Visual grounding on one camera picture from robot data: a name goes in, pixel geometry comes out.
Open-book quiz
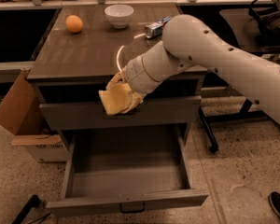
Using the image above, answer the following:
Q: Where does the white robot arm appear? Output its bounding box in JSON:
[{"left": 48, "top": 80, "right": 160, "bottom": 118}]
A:
[{"left": 107, "top": 15, "right": 280, "bottom": 124}]

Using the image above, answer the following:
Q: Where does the grey drawer cabinet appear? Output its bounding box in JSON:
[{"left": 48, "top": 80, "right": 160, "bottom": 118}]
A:
[{"left": 26, "top": 3, "right": 209, "bottom": 147}]

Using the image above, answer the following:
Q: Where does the yellow sponge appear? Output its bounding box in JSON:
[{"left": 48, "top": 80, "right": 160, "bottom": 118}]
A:
[{"left": 99, "top": 83, "right": 131, "bottom": 115}]

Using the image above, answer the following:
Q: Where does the closed grey upper drawer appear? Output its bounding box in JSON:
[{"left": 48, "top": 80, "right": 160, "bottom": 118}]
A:
[{"left": 40, "top": 96, "right": 201, "bottom": 131}]

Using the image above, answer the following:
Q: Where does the orange fruit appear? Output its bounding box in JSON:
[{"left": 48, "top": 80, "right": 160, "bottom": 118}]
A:
[{"left": 65, "top": 15, "right": 83, "bottom": 33}]

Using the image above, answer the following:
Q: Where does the brown cardboard box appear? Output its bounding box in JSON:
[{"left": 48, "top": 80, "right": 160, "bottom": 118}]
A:
[{"left": 0, "top": 70, "right": 68, "bottom": 162}]

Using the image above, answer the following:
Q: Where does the white bowl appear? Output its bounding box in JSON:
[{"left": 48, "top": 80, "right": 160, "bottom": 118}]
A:
[{"left": 105, "top": 4, "right": 133, "bottom": 29}]

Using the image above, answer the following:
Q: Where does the black headset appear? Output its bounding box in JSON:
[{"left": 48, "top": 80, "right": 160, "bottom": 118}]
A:
[{"left": 248, "top": 0, "right": 280, "bottom": 46}]

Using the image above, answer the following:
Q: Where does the black floor stand leg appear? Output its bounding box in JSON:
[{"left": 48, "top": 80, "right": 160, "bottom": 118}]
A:
[{"left": 12, "top": 194, "right": 50, "bottom": 224}]

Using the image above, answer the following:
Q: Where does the open grey middle drawer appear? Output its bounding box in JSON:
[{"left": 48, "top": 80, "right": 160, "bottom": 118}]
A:
[{"left": 47, "top": 124, "right": 208, "bottom": 217}]

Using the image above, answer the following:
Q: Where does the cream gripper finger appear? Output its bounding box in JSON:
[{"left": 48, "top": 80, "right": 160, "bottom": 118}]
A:
[
  {"left": 105, "top": 69, "right": 126, "bottom": 90},
  {"left": 120, "top": 91, "right": 145, "bottom": 114}
]

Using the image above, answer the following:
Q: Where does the black folding table stand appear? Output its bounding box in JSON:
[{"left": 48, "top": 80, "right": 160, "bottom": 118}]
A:
[{"left": 197, "top": 98, "right": 269, "bottom": 153}]

